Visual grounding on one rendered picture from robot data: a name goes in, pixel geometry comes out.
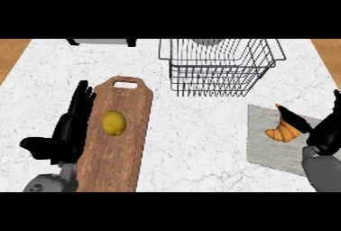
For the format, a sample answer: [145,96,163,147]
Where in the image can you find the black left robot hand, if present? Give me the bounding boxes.
[20,79,98,166]

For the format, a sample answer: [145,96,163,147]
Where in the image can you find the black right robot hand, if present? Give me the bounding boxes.
[277,89,341,156]

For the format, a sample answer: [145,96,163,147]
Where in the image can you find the orange croissant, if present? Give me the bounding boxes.
[265,103,303,143]

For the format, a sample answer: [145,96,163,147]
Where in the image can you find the grey placemat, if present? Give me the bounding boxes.
[246,104,341,177]

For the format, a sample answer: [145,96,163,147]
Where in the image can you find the yellow lemon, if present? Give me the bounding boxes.
[103,109,129,136]

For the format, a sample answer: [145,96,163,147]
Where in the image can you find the brown wooden cutting board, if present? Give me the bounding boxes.
[76,75,156,193]

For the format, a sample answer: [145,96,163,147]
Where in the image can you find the grey appliance with black legs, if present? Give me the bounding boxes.
[66,39,139,48]

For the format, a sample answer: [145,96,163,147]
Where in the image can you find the grey round object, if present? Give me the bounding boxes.
[191,39,225,47]

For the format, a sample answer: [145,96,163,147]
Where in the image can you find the black wire basket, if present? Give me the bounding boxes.
[157,39,289,97]

